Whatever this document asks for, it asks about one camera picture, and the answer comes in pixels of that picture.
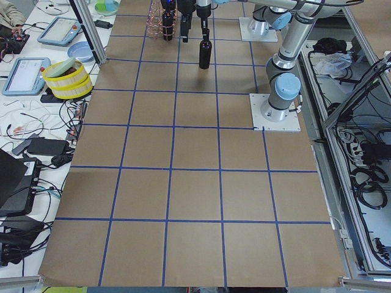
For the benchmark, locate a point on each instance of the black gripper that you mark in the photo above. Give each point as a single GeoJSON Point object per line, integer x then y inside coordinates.
{"type": "Point", "coordinates": [185, 7]}
{"type": "Point", "coordinates": [203, 12]}

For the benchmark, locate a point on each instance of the dark glass wine bottle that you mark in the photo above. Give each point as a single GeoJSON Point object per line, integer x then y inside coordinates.
{"type": "Point", "coordinates": [205, 49]}

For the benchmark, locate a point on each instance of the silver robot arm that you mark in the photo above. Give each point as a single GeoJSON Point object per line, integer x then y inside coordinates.
{"type": "Point", "coordinates": [277, 18]}
{"type": "Point", "coordinates": [299, 17]}

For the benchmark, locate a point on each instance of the dark wine bottle in rack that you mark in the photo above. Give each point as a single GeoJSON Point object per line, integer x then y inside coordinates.
{"type": "Point", "coordinates": [169, 5]}

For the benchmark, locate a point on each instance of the green translucent bowl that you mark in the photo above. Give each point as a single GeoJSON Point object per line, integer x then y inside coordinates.
{"type": "Point", "coordinates": [106, 7]}

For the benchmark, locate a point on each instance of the black power brick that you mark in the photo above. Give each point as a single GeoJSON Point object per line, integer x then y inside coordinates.
{"type": "Point", "coordinates": [103, 24]}

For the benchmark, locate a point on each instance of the blue plate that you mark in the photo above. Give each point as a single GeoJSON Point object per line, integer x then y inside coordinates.
{"type": "Point", "coordinates": [80, 51]}

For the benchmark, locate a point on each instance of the teach pendant far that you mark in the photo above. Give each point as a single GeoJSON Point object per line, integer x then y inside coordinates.
{"type": "Point", "coordinates": [60, 32]}

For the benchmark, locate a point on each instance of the teach pendant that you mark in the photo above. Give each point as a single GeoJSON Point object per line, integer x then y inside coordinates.
{"type": "Point", "coordinates": [25, 77]}
{"type": "Point", "coordinates": [60, 32]}

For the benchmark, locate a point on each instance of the yellow bamboo steamer stack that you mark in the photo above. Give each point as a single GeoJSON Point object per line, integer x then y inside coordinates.
{"type": "Point", "coordinates": [74, 83]}

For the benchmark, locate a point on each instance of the light green plate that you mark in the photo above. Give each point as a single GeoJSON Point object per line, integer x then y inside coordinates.
{"type": "Point", "coordinates": [59, 68]}

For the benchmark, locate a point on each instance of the teach pendant near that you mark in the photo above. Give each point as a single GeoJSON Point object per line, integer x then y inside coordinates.
{"type": "Point", "coordinates": [25, 77]}

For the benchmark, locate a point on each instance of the black laptop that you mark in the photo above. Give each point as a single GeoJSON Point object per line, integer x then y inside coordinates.
{"type": "Point", "coordinates": [19, 177]}

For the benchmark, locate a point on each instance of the copper wire wine rack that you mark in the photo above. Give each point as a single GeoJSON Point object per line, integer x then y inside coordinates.
{"type": "Point", "coordinates": [154, 20]}

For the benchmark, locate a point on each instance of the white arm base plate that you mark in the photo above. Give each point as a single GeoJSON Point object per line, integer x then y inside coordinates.
{"type": "Point", "coordinates": [266, 118]}
{"type": "Point", "coordinates": [256, 31]}

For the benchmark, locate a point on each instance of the aluminium frame post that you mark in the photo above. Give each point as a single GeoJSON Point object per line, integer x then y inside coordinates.
{"type": "Point", "coordinates": [84, 17]}

